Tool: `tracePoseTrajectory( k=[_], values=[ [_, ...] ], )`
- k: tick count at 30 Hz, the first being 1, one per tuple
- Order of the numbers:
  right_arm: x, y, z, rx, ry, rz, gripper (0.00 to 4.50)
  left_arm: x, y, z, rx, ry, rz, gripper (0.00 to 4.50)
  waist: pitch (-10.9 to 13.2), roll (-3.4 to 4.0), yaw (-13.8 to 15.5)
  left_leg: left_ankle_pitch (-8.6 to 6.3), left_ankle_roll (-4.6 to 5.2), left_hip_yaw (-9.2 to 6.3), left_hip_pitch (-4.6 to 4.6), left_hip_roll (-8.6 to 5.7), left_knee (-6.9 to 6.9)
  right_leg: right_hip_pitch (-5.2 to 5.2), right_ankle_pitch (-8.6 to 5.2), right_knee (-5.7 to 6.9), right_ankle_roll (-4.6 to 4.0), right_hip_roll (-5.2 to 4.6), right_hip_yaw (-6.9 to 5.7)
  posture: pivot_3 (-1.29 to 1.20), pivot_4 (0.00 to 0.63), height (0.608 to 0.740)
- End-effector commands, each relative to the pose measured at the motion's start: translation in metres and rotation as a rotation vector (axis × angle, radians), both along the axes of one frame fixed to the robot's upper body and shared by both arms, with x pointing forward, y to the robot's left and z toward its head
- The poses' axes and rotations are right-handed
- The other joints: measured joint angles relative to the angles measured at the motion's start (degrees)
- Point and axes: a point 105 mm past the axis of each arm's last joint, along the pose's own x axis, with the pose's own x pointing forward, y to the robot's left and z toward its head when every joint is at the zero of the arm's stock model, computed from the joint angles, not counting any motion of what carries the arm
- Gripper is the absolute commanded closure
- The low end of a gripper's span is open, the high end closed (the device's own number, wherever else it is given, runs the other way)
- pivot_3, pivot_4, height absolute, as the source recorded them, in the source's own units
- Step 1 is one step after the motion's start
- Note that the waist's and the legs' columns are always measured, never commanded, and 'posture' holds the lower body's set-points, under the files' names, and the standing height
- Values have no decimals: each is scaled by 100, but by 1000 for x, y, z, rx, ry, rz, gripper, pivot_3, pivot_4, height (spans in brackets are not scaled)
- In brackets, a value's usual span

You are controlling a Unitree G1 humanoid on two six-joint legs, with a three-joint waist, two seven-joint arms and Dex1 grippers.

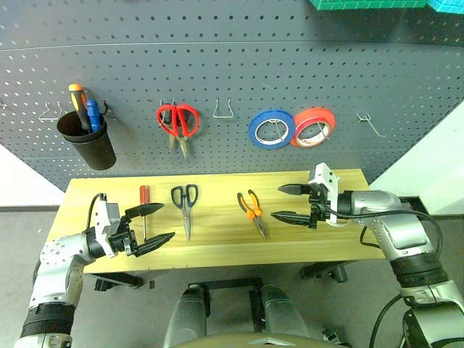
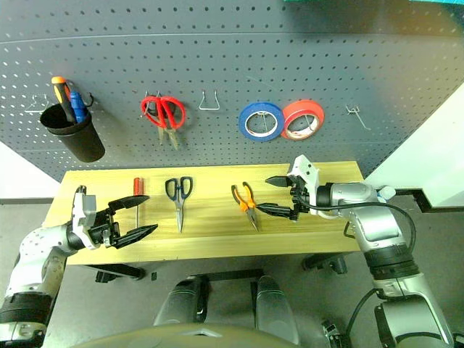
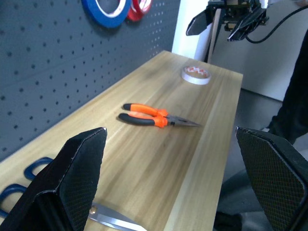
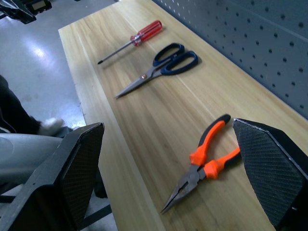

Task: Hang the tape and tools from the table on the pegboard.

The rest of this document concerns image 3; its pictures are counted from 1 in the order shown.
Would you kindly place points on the person in black trousers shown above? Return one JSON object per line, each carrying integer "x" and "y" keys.
{"x": 296, "y": 96}

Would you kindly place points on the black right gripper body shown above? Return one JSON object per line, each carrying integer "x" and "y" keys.
{"x": 233, "y": 9}

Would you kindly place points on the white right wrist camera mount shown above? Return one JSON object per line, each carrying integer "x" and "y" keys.
{"x": 265, "y": 3}

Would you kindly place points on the red tape roll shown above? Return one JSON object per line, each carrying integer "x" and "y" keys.
{"x": 134, "y": 15}

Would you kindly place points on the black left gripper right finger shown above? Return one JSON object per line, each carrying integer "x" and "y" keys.
{"x": 279, "y": 183}

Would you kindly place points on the white tape roll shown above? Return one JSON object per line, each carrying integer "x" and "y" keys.
{"x": 192, "y": 80}

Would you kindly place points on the grey pegboard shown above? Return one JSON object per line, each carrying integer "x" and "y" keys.
{"x": 48, "y": 72}

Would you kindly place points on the blue tape roll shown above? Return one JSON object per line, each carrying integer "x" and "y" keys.
{"x": 108, "y": 22}

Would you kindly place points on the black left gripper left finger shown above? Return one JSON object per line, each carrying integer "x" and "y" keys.
{"x": 62, "y": 183}

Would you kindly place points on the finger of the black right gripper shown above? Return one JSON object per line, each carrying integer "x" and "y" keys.
{"x": 250, "y": 24}
{"x": 199, "y": 24}

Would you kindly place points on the grey white sneaker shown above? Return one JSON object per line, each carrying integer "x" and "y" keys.
{"x": 265, "y": 129}

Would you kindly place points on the orange black needle-nose pliers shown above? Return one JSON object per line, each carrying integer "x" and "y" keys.
{"x": 144, "y": 109}

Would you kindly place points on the light wooden pole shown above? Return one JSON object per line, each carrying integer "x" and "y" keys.
{"x": 214, "y": 36}

